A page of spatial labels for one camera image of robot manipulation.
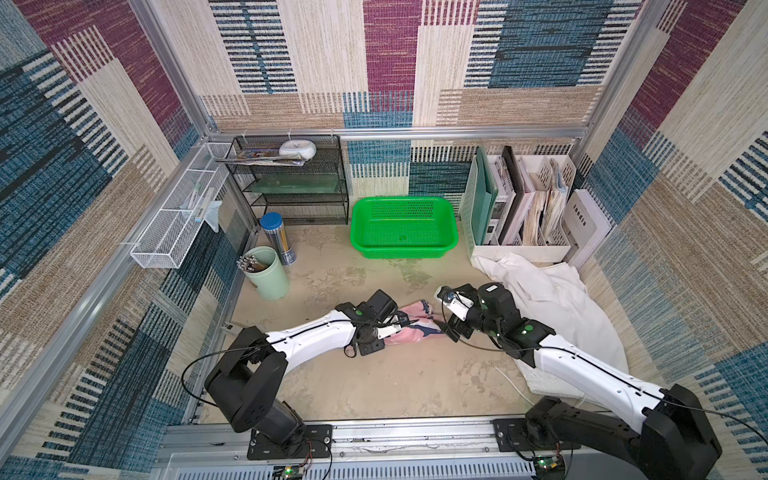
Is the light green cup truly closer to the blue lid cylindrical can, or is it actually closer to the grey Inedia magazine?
the blue lid cylindrical can

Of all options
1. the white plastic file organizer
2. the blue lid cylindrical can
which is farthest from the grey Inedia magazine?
the blue lid cylindrical can

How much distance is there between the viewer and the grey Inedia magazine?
3.02 feet

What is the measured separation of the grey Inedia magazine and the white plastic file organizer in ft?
0.04

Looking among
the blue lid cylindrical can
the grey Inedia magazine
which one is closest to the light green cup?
the blue lid cylindrical can

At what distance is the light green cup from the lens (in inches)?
35.1

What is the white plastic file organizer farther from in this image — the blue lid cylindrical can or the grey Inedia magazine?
the blue lid cylindrical can

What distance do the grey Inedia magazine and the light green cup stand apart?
A: 94 cm

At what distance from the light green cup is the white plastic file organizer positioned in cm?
63

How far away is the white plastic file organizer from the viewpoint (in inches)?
37.8

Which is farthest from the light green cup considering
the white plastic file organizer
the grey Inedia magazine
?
the grey Inedia magazine

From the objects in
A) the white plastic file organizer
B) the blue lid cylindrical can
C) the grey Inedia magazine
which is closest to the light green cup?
the blue lid cylindrical can

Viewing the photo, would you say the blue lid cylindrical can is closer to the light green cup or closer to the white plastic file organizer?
the light green cup

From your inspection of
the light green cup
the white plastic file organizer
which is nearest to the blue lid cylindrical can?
the light green cup

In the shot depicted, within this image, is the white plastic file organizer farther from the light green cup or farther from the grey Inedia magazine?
the light green cup
